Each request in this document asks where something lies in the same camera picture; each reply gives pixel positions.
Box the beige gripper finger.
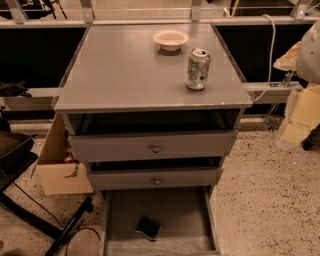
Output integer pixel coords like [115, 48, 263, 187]
[273, 41, 301, 71]
[276, 83, 320, 150]

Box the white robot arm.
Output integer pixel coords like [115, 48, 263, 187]
[273, 20, 320, 149]

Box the grey top drawer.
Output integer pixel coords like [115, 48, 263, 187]
[69, 130, 237, 162]

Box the grey drawer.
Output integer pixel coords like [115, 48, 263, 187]
[69, 130, 237, 162]
[87, 167, 223, 190]
[99, 188, 221, 256]

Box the grey middle drawer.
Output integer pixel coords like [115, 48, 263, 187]
[87, 167, 223, 190]

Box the grey drawer cabinet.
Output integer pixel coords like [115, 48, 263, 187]
[53, 22, 254, 193]

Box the round top drawer knob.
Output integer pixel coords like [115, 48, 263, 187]
[152, 145, 161, 153]

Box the round drawer knob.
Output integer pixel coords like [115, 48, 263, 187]
[154, 177, 161, 185]
[152, 145, 161, 153]

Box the grey bottom drawer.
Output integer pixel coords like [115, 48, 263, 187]
[99, 188, 221, 256]

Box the round middle drawer knob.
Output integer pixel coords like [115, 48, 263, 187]
[154, 177, 161, 185]

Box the silver soda can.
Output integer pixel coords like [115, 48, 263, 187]
[186, 48, 211, 90]

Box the white bowl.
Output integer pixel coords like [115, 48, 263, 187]
[152, 29, 189, 52]

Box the cardboard box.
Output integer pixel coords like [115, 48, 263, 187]
[36, 114, 93, 195]

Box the black chair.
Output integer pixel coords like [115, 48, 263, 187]
[0, 116, 95, 256]

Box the white cable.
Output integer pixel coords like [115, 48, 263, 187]
[251, 13, 278, 103]

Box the black floor cable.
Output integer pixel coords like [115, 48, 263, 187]
[64, 227, 102, 256]

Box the black object on rail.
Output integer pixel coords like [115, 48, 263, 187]
[0, 81, 31, 97]

